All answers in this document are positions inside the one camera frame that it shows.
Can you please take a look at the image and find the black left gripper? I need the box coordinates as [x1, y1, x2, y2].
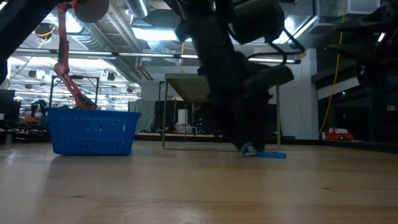
[197, 51, 295, 152]

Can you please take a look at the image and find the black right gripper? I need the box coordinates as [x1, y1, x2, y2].
[328, 6, 398, 91]

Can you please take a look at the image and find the blue rubber band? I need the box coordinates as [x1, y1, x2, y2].
[241, 142, 287, 160]

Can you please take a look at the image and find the white rectangular panel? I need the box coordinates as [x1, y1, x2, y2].
[177, 108, 188, 126]

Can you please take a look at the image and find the green mesh metal shelf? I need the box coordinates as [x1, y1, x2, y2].
[161, 73, 280, 152]

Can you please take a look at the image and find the red toy box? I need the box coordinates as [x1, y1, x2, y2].
[322, 126, 355, 141]

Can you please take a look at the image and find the long linear light fixture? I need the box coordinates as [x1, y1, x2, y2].
[12, 46, 302, 65]

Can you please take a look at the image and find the blue plastic basket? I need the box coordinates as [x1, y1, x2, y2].
[46, 107, 142, 156]

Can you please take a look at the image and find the black monitor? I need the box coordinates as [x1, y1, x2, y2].
[0, 89, 21, 121]

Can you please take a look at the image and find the yellow power cable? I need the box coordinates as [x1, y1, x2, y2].
[317, 29, 345, 139]

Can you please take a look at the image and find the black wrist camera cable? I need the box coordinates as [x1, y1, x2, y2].
[245, 27, 306, 67]

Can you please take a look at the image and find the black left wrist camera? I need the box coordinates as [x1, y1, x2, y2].
[231, 0, 285, 44]

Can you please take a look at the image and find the red cable arm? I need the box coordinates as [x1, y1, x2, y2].
[53, 0, 110, 110]

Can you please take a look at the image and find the hanging cable reel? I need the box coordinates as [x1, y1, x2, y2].
[34, 22, 57, 40]

